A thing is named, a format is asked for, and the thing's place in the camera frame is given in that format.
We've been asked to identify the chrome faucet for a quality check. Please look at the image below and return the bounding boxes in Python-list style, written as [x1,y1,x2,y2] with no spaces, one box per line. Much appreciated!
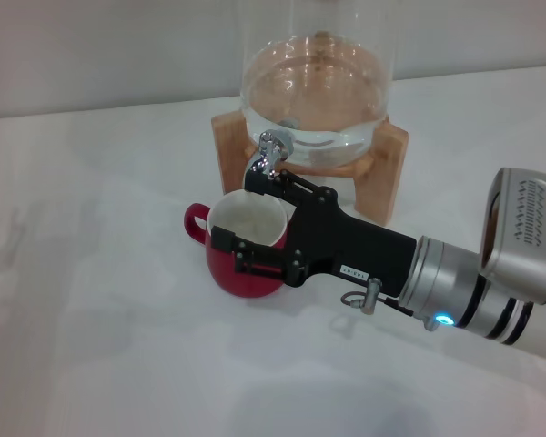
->
[243,129,297,183]

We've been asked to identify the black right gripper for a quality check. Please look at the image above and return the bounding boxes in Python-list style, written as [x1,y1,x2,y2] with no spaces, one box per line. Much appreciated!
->
[210,168,418,300]

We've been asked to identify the metal cable connector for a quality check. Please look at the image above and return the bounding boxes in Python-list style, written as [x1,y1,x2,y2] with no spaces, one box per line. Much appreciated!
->
[339,277,415,318]

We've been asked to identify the wooden dispenser stand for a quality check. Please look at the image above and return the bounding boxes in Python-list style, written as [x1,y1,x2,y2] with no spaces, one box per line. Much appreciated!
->
[210,111,410,227]

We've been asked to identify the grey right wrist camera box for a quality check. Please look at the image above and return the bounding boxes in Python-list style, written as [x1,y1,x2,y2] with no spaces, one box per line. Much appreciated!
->
[480,167,546,305]

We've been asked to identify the glass water dispenser jar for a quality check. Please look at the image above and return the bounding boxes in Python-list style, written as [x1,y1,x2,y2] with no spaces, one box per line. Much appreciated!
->
[236,0,399,168]

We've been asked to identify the red ceramic cup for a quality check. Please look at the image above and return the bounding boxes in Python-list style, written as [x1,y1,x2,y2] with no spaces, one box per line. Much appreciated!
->
[184,189,288,300]

